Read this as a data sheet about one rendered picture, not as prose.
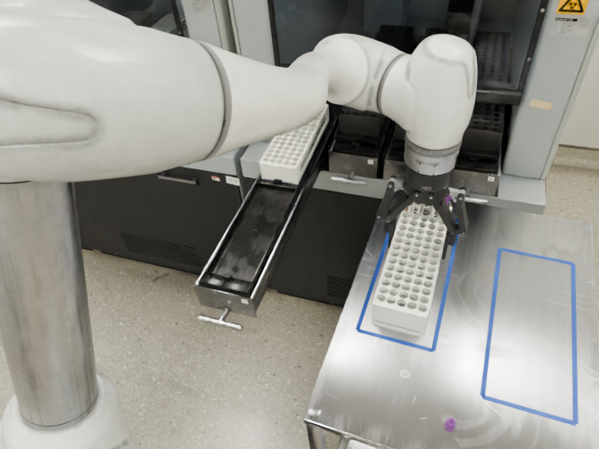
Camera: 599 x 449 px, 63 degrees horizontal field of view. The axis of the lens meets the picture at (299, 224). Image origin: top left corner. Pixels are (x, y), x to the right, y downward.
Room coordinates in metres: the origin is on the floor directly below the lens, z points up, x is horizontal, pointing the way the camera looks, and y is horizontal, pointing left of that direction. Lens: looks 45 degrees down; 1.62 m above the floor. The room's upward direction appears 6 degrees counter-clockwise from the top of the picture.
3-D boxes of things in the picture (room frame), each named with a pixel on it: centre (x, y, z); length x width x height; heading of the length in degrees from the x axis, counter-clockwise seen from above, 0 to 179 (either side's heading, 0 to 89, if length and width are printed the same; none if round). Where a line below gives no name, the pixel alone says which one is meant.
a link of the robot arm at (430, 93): (0.66, -0.23, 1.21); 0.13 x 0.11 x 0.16; 42
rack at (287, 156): (1.09, -0.02, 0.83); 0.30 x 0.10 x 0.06; 157
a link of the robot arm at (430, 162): (0.65, -0.23, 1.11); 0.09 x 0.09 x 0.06
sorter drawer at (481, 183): (1.21, -0.57, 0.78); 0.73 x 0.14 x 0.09; 157
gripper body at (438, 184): (0.65, -0.23, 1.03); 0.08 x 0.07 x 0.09; 65
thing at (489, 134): (1.00, -0.48, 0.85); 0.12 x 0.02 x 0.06; 66
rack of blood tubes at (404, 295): (0.62, -0.22, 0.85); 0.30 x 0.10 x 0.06; 155
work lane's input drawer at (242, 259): (0.92, 0.05, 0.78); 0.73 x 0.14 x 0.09; 157
